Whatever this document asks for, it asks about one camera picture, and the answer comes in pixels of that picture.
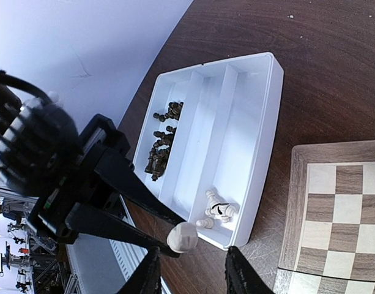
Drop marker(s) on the pile of light chess pieces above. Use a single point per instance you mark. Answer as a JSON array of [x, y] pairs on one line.
[[216, 210]]

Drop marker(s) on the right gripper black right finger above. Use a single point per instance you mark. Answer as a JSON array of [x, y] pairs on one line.
[[241, 276]]

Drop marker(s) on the pile of dark chess pieces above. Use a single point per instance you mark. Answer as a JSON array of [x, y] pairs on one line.
[[161, 149]]

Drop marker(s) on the white plastic compartment tray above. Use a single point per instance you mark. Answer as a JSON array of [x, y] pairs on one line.
[[225, 114]]

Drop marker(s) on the wooden chess board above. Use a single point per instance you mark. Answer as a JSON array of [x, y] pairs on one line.
[[329, 234]]

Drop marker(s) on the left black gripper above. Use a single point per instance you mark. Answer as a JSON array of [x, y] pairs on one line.
[[82, 199]]

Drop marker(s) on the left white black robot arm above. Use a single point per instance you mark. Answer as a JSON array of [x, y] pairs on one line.
[[39, 144]]

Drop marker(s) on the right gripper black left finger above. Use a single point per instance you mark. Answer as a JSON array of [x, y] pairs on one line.
[[146, 279]]

